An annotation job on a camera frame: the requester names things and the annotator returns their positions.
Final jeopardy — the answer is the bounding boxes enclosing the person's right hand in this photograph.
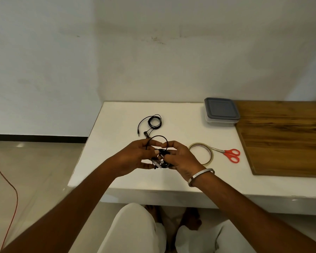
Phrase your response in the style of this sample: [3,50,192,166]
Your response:
[154,141,207,182]

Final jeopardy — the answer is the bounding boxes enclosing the person's left hand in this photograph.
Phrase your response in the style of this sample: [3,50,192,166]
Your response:
[108,138,164,178]

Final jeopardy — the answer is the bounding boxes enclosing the container with grey lid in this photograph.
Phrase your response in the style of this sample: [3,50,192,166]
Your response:
[204,97,241,127]

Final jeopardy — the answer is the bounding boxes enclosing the person's white trousers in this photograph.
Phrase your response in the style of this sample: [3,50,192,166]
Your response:
[97,202,256,253]

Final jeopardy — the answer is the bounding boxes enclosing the black wired earphones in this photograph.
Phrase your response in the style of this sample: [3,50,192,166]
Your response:
[137,114,163,139]
[145,135,174,169]

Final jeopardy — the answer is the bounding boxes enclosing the black skirting board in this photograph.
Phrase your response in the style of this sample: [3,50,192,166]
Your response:
[0,134,88,144]

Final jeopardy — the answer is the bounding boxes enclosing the person's left foot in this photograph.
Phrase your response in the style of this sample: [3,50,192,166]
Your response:
[145,205,163,224]

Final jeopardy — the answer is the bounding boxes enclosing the clear tape roll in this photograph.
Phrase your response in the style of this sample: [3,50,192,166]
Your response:
[188,142,214,166]

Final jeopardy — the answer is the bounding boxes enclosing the person's right foot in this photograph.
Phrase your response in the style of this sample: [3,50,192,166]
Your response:
[179,207,203,231]

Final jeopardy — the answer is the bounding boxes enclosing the person's right forearm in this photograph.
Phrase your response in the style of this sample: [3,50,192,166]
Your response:
[193,172,316,253]

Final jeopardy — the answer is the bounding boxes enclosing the brown wooden board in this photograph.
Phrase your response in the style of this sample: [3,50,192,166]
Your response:
[233,100,316,178]

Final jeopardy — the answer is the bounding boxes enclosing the red-handled scissors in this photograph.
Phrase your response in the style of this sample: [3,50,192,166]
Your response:
[209,147,241,164]

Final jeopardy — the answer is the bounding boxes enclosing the person's foot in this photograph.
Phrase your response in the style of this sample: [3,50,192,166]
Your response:
[179,207,203,231]
[145,205,163,224]

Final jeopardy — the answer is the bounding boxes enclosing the silver bracelet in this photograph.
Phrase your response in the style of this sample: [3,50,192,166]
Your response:
[187,168,216,188]

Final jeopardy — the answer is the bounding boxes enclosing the red power cable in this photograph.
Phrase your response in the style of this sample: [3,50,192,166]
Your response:
[0,154,18,252]

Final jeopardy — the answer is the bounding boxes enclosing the person's left forearm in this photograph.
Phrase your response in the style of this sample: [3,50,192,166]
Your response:
[0,162,121,253]

